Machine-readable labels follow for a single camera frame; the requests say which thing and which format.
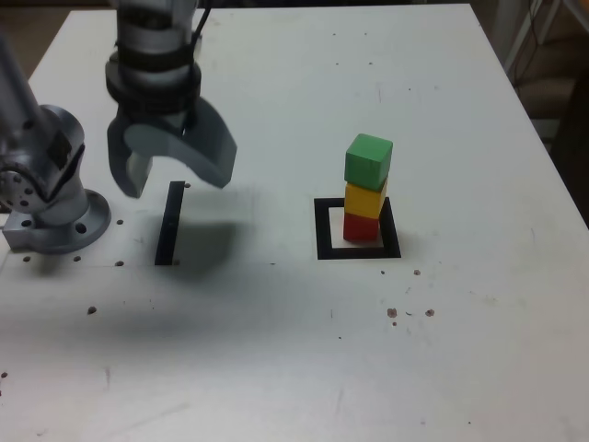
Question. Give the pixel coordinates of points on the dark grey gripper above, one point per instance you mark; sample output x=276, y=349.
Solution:
x=172, y=122

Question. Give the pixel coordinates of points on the green cube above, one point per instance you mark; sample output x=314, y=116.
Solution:
x=366, y=161

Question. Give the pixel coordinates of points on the yellow cube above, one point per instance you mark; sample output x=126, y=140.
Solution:
x=363, y=200

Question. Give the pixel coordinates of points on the red cube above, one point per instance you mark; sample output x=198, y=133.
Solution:
x=361, y=230

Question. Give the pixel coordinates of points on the black tape square outline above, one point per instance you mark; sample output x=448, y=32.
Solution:
x=322, y=239

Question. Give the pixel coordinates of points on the black tape strip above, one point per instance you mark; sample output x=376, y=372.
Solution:
x=168, y=230

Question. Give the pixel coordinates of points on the white furniture frame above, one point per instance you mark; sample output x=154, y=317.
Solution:
x=511, y=32

